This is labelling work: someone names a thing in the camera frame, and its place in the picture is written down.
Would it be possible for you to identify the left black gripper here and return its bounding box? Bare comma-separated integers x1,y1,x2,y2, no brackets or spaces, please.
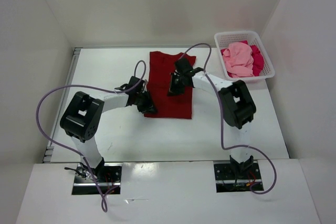
134,90,158,114

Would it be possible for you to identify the dark red t shirt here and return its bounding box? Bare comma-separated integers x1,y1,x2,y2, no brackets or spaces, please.
144,51,193,120

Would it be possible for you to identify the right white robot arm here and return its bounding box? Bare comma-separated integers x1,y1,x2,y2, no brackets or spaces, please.
168,68,256,179

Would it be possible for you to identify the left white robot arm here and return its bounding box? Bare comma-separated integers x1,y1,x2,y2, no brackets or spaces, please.
60,81,157,182

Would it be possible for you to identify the white plastic basket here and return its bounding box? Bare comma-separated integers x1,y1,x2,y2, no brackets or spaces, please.
214,30,275,82

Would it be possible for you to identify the light pink t shirt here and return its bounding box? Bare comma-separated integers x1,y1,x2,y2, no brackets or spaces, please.
221,42,254,78

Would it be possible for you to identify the magenta t shirt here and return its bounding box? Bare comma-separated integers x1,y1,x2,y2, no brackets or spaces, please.
219,39,265,77

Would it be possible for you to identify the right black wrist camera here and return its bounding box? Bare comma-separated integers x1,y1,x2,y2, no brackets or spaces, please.
174,58,193,74

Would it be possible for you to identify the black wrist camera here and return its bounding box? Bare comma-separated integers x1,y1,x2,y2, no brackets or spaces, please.
127,76,145,94
174,58,193,74

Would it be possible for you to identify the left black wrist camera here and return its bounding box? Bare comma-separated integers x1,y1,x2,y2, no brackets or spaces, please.
127,76,145,94

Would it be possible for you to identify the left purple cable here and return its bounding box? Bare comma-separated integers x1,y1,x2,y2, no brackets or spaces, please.
35,60,146,213

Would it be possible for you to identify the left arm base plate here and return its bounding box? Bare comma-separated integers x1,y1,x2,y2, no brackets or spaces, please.
70,163,122,195

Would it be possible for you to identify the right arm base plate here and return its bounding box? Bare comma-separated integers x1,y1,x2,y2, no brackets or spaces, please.
213,161,264,193

